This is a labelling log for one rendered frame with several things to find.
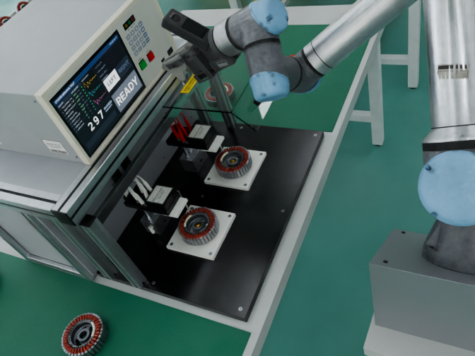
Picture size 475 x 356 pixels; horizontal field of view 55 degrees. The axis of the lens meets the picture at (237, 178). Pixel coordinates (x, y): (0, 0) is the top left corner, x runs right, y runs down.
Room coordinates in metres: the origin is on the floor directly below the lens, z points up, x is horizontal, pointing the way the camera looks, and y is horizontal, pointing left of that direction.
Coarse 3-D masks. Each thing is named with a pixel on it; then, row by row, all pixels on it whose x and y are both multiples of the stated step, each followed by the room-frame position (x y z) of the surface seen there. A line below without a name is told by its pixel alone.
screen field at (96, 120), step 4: (100, 108) 0.92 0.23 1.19; (100, 112) 0.92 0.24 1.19; (104, 112) 0.92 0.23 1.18; (96, 116) 0.90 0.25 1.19; (100, 116) 0.91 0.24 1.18; (104, 116) 0.92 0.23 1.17; (92, 120) 0.89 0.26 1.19; (96, 120) 0.90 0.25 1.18; (100, 120) 0.91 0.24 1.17; (88, 124) 0.88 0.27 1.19; (92, 124) 0.89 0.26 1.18; (96, 124) 0.89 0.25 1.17; (88, 128) 0.88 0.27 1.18; (92, 128) 0.88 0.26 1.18; (92, 132) 0.88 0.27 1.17
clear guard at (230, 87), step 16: (240, 64) 1.08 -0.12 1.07; (208, 80) 1.07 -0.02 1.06; (224, 80) 1.04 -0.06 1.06; (240, 80) 1.01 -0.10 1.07; (176, 96) 1.05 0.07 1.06; (192, 96) 1.02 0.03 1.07; (208, 96) 0.99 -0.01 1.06; (224, 96) 0.97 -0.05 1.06; (240, 96) 0.94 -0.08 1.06; (224, 112) 0.91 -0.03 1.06; (240, 112) 0.90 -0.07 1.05; (256, 112) 0.91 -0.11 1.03; (256, 128) 0.87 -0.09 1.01
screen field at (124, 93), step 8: (128, 80) 1.01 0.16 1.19; (136, 80) 1.03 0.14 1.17; (120, 88) 0.98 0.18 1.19; (128, 88) 1.00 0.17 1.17; (136, 88) 1.02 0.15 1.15; (112, 96) 0.96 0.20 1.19; (120, 96) 0.97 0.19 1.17; (128, 96) 0.99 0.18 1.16; (120, 104) 0.96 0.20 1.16; (120, 112) 0.95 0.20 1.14
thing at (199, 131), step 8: (184, 128) 1.13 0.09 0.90; (192, 128) 1.08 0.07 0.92; (200, 128) 1.07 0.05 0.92; (208, 128) 1.05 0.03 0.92; (184, 136) 1.09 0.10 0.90; (192, 136) 1.04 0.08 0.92; (200, 136) 1.03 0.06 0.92; (208, 136) 1.03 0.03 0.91; (216, 136) 1.05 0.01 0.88; (168, 144) 1.10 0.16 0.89; (176, 144) 1.08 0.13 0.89; (184, 144) 1.06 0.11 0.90; (192, 144) 1.04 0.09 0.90; (200, 144) 1.02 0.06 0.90; (208, 144) 1.02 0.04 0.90; (216, 144) 1.02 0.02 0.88; (184, 152) 1.08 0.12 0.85
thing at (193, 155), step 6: (192, 150) 1.10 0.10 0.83; (198, 150) 1.09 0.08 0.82; (192, 156) 1.08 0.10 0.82; (198, 156) 1.08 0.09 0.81; (204, 156) 1.10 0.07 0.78; (186, 162) 1.07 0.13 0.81; (192, 162) 1.06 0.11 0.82; (198, 162) 1.07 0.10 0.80; (186, 168) 1.08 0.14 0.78; (192, 168) 1.06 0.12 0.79; (198, 168) 1.06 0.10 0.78
